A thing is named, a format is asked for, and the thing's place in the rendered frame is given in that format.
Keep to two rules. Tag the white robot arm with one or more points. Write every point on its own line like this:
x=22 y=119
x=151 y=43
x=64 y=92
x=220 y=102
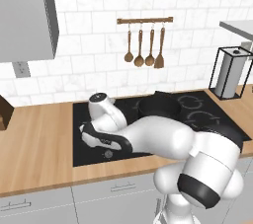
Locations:
x=164 y=137

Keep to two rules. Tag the black frying pan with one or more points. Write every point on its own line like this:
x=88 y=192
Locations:
x=158 y=106

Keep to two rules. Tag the wooden ladle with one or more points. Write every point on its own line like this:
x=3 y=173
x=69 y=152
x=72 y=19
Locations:
x=139 y=59

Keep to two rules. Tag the small wooden spoon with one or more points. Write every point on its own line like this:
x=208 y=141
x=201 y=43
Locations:
x=128 y=56

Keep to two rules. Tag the wooden round spoon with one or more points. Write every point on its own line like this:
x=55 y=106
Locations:
x=150 y=59

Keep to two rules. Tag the wooden spatula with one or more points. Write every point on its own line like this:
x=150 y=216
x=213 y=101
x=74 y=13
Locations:
x=159 y=60

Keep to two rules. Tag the black hob knob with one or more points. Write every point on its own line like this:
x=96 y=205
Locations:
x=108 y=153

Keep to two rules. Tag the black glass hob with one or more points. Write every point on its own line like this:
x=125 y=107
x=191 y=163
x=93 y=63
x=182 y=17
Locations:
x=82 y=155

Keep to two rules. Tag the grey paper towel roll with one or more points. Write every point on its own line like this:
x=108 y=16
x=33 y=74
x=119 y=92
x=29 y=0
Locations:
x=229 y=73

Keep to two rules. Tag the grey drawer front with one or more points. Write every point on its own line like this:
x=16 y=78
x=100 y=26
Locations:
x=108 y=201
x=39 y=209

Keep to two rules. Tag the brown wooden box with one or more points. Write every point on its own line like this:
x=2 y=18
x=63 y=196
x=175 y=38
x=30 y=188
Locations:
x=5 y=112

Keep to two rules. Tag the grey cupboard door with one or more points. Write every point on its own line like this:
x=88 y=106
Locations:
x=245 y=208

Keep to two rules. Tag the wooden utensil rail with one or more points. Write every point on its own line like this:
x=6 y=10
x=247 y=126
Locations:
x=145 y=20

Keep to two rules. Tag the grey wall socket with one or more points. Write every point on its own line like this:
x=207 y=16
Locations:
x=21 y=69

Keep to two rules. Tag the grey wall shelf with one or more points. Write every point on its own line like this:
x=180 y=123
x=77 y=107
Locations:
x=238 y=26

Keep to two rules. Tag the grey wall cupboard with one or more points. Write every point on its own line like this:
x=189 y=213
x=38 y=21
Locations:
x=23 y=14

